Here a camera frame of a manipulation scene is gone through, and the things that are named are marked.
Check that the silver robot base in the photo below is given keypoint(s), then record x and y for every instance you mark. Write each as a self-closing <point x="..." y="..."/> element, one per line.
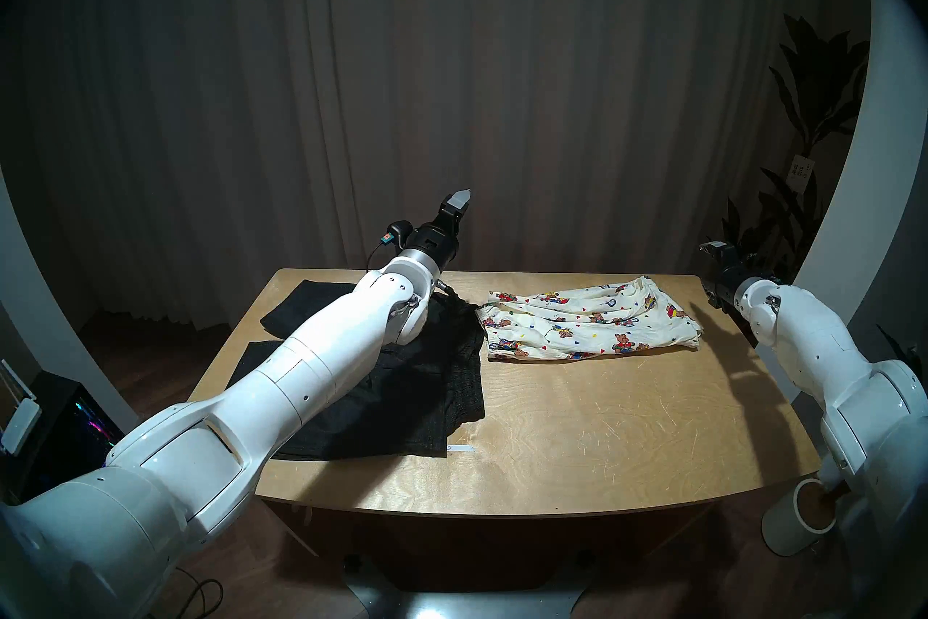
<point x="471" y="603"/>

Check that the tall dark leafy plant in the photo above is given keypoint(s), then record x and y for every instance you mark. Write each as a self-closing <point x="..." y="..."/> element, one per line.
<point x="819" y="81"/>

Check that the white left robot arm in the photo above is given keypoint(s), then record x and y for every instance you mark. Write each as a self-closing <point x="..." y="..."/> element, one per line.
<point x="304" y="371"/>

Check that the light wooden table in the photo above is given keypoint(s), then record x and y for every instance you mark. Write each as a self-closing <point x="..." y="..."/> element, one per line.
<point x="580" y="465"/>

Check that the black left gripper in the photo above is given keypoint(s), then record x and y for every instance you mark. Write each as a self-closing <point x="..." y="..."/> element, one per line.
<point x="431" y="240"/>

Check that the white box device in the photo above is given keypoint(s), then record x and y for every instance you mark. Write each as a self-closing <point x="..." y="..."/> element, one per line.
<point x="22" y="425"/>

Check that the white bear print shorts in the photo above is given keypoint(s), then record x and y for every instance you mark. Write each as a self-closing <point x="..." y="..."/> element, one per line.
<point x="580" y="327"/>

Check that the white paper plant tag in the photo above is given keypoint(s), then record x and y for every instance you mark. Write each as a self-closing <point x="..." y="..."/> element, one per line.
<point x="800" y="174"/>

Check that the black computer tower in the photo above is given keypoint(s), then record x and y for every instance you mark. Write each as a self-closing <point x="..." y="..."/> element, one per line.
<point x="65" y="436"/>

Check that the small dark leafy plant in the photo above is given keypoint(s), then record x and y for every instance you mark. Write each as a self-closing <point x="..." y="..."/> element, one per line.
<point x="906" y="349"/>

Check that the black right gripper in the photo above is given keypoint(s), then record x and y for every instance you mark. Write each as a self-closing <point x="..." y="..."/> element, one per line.
<point x="736" y="280"/>

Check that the grey pleated curtain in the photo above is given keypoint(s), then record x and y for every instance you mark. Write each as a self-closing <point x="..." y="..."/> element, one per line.
<point x="449" y="81"/>

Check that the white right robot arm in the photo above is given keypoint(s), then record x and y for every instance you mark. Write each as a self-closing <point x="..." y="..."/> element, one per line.
<point x="819" y="342"/>

